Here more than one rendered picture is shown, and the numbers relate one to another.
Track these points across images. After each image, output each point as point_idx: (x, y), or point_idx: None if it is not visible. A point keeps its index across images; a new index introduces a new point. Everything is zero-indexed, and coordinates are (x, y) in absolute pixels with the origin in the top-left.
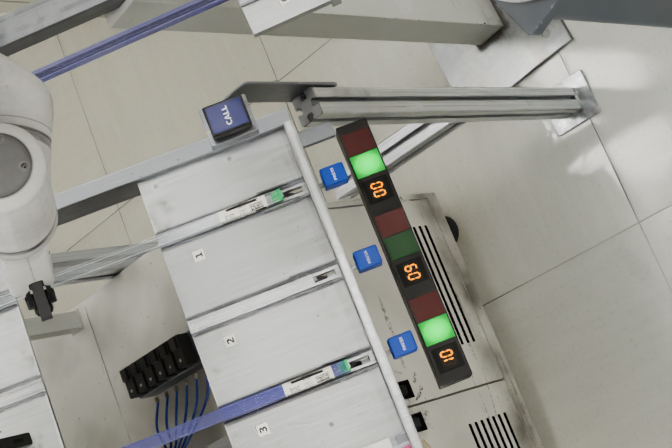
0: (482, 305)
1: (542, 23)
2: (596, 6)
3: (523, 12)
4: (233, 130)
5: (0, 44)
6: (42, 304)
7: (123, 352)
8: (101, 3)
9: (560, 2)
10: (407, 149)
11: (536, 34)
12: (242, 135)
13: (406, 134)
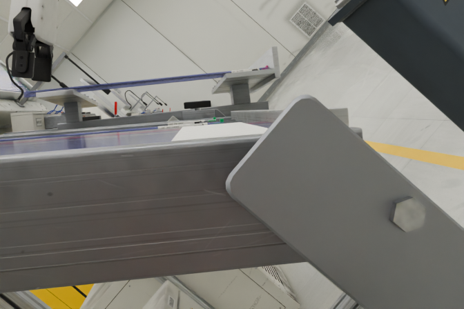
0: None
1: None
2: (427, 4)
3: None
4: (197, 102)
5: (96, 119)
6: (21, 15)
7: None
8: (155, 113)
9: None
10: (341, 306)
11: None
12: (203, 110)
13: (340, 298)
